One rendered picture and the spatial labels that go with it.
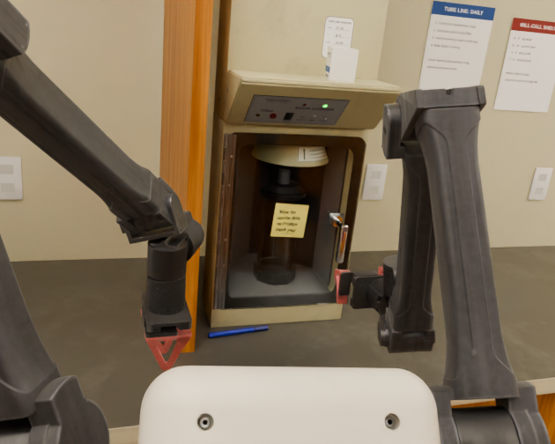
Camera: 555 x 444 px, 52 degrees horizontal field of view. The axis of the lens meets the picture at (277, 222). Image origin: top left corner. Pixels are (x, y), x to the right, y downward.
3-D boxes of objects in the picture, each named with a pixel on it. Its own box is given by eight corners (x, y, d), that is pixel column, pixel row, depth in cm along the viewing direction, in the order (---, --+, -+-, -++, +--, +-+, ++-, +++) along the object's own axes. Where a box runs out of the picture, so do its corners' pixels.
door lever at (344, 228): (336, 254, 131) (326, 255, 130) (343, 215, 127) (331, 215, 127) (345, 263, 126) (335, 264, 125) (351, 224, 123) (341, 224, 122)
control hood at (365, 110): (222, 121, 113) (225, 69, 110) (370, 127, 123) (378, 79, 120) (235, 133, 103) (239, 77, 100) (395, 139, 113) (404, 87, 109)
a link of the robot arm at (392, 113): (390, 114, 68) (481, 108, 68) (382, 96, 73) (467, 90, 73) (377, 361, 92) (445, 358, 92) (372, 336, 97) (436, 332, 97)
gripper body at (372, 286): (351, 273, 106) (368, 290, 100) (401, 270, 109) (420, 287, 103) (348, 305, 109) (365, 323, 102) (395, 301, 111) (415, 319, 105)
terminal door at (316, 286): (215, 308, 127) (226, 131, 114) (341, 301, 136) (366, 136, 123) (216, 310, 127) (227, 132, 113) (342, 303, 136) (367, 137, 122)
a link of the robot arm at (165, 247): (141, 240, 80) (180, 246, 80) (159, 224, 87) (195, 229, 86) (141, 284, 83) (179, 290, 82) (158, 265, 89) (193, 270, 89)
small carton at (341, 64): (324, 77, 113) (328, 46, 111) (349, 79, 114) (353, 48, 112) (329, 80, 108) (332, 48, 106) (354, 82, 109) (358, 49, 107)
